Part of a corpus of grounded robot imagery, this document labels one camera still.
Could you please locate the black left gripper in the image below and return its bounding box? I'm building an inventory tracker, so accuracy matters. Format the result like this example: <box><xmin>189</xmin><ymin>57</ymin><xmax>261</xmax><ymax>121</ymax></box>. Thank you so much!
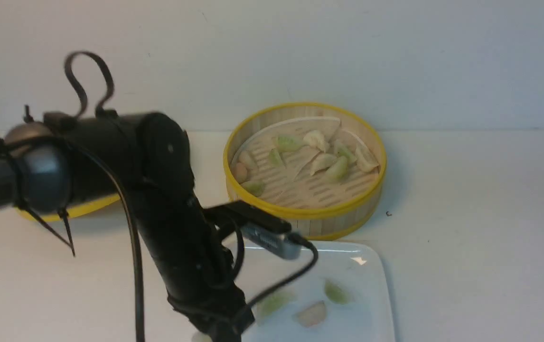
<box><xmin>168</xmin><ymin>281</ymin><xmax>255</xmax><ymax>342</ymax></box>

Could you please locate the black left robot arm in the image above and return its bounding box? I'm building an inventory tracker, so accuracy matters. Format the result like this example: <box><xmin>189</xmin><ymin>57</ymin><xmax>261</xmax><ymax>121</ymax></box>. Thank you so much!
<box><xmin>0</xmin><ymin>112</ymin><xmax>254</xmax><ymax>342</ymax></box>

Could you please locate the green dumpling left on plate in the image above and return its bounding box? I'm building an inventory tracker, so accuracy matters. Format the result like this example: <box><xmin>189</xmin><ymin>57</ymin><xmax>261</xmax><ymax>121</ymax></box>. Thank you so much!
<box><xmin>255</xmin><ymin>289</ymin><xmax>296</xmax><ymax>321</ymax></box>

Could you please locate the green dumpling on plate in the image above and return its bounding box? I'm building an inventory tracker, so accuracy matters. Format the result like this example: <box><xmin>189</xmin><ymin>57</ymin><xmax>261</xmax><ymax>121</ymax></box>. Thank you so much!
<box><xmin>323</xmin><ymin>279</ymin><xmax>353</xmax><ymax>305</ymax></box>
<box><xmin>255</xmin><ymin>289</ymin><xmax>296</xmax><ymax>321</ymax></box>

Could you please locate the pink dumpling on plate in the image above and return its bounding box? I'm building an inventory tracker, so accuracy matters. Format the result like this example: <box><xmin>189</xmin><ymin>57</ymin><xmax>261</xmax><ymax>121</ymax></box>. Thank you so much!
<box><xmin>293</xmin><ymin>301</ymin><xmax>327</xmax><ymax>328</ymax></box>

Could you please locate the green dumpling right on plate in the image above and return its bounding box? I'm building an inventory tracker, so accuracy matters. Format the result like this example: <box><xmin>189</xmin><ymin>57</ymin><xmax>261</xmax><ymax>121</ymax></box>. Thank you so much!
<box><xmin>323</xmin><ymin>279</ymin><xmax>353</xmax><ymax>305</ymax></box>

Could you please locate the white square ceramic plate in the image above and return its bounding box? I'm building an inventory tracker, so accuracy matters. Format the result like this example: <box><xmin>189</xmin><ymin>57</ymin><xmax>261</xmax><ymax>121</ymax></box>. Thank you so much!
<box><xmin>242</xmin><ymin>242</ymin><xmax>396</xmax><ymax>342</ymax></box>

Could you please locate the pink dumpling steamer left edge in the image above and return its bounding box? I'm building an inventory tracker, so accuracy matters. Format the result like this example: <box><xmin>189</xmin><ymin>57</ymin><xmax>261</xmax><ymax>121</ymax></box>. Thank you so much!
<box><xmin>232</xmin><ymin>162</ymin><xmax>249</xmax><ymax>184</ymax></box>

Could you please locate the white dumpling steamer left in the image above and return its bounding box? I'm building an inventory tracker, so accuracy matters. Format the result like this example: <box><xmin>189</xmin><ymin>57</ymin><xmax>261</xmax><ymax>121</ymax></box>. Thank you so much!
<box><xmin>239</xmin><ymin>150</ymin><xmax>258</xmax><ymax>171</ymax></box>

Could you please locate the white dumpling steamer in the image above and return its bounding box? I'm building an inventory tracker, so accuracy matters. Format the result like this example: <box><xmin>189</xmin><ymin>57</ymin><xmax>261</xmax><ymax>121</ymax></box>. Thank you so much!
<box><xmin>309</xmin><ymin>153</ymin><xmax>337</xmax><ymax>176</ymax></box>
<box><xmin>239</xmin><ymin>150</ymin><xmax>258</xmax><ymax>171</ymax></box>
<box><xmin>355</xmin><ymin>145</ymin><xmax>380</xmax><ymax>173</ymax></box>
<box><xmin>303</xmin><ymin>130</ymin><xmax>330</xmax><ymax>153</ymax></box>

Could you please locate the small green dumpling steamer centre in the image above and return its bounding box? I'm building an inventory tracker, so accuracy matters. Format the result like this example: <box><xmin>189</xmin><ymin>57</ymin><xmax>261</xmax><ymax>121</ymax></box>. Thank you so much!
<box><xmin>268</xmin><ymin>148</ymin><xmax>285</xmax><ymax>168</ymax></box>

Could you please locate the yellow rimmed woven steamer lid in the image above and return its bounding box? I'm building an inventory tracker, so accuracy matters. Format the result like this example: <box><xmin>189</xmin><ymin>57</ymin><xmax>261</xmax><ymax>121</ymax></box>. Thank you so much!
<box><xmin>15</xmin><ymin>194</ymin><xmax>120</xmax><ymax>222</ymax></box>

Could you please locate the green dumpling steamer top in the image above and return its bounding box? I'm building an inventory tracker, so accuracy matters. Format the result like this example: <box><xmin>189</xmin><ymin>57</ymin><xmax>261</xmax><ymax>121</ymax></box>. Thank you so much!
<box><xmin>274</xmin><ymin>134</ymin><xmax>305</xmax><ymax>153</ymax></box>

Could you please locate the yellow rimmed bamboo steamer basket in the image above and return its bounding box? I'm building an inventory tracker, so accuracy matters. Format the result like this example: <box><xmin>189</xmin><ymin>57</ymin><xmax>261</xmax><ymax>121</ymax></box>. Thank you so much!
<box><xmin>224</xmin><ymin>103</ymin><xmax>387</xmax><ymax>240</ymax></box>

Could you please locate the white dumpling steamer centre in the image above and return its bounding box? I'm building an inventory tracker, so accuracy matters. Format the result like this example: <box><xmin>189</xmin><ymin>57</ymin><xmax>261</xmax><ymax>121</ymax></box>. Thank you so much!
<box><xmin>309</xmin><ymin>153</ymin><xmax>337</xmax><ymax>176</ymax></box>

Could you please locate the white dumpling steamer top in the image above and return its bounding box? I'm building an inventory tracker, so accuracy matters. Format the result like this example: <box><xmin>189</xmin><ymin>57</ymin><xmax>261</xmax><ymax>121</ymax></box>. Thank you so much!
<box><xmin>303</xmin><ymin>130</ymin><xmax>330</xmax><ymax>153</ymax></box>

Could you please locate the white dumpling steamer far right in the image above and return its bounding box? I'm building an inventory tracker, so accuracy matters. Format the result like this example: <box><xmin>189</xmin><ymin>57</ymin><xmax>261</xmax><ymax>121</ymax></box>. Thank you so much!
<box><xmin>355</xmin><ymin>145</ymin><xmax>380</xmax><ymax>173</ymax></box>

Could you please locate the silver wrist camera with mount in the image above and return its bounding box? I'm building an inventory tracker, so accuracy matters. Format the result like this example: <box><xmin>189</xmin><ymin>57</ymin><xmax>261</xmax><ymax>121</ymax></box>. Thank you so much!
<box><xmin>203</xmin><ymin>200</ymin><xmax>300</xmax><ymax>260</ymax></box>

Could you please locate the black camera cable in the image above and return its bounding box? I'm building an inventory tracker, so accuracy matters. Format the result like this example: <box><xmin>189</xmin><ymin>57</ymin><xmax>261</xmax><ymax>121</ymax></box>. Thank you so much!
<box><xmin>58</xmin><ymin>138</ymin><xmax>320</xmax><ymax>342</ymax></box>

